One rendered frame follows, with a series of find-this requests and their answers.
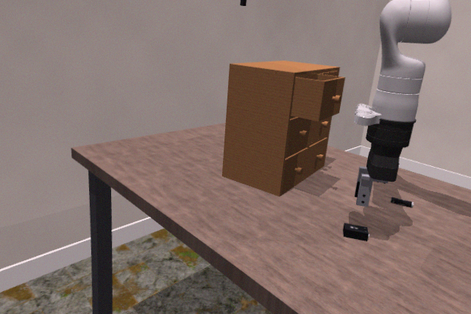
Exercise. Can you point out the small brown wooden chest of drawers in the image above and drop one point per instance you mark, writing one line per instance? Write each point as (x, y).
(259, 100)

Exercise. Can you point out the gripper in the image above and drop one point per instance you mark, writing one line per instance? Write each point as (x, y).
(390, 121)

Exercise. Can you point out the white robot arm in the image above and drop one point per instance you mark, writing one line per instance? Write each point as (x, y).
(409, 21)

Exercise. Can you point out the brown wooden drawer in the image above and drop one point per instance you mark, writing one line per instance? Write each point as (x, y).
(316, 156)
(320, 129)
(332, 73)
(314, 99)
(294, 169)
(298, 127)

